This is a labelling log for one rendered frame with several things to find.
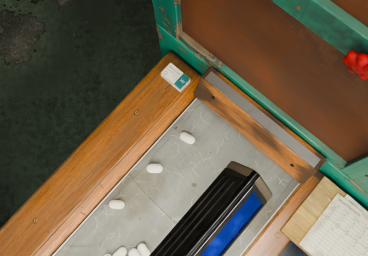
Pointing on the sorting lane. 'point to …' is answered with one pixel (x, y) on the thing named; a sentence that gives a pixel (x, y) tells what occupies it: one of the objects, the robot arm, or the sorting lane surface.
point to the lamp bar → (218, 214)
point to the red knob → (357, 63)
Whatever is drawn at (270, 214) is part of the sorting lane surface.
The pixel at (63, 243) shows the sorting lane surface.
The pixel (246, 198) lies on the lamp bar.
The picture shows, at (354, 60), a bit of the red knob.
